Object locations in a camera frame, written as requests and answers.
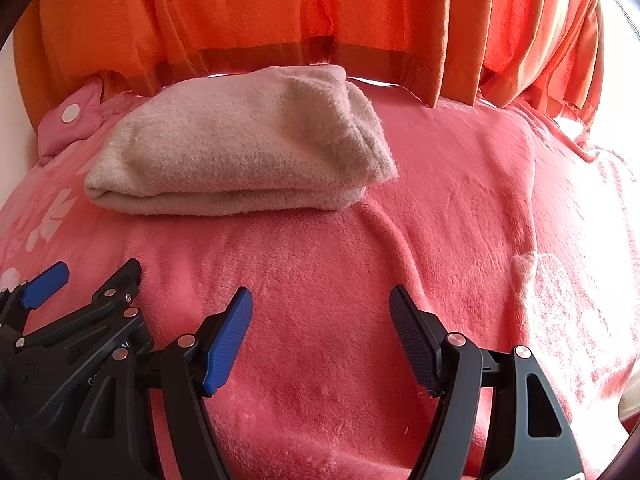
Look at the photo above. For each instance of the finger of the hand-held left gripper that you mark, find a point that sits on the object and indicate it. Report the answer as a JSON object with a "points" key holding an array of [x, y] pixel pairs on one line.
{"points": [[47, 280], [117, 325]]}

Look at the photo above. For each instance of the pink printed blanket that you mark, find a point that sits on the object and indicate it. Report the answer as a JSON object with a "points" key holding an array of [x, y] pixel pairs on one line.
{"points": [[450, 210]]}

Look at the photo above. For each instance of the cream knitted sweater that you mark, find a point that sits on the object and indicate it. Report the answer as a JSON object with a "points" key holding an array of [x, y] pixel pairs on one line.
{"points": [[240, 150]]}

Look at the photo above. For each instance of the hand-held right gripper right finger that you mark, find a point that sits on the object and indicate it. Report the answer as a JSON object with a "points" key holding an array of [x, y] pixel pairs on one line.
{"points": [[412, 340]]}

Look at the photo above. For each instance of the pink cushion with white button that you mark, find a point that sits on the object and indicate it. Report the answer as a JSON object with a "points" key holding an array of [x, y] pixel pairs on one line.
{"points": [[85, 120]]}

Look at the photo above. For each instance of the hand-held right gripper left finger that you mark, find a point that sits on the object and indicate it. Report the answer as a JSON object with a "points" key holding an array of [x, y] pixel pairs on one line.
{"points": [[227, 345]]}

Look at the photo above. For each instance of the orange curtain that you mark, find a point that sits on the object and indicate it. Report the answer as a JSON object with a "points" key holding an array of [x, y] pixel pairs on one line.
{"points": [[250, 10]]}

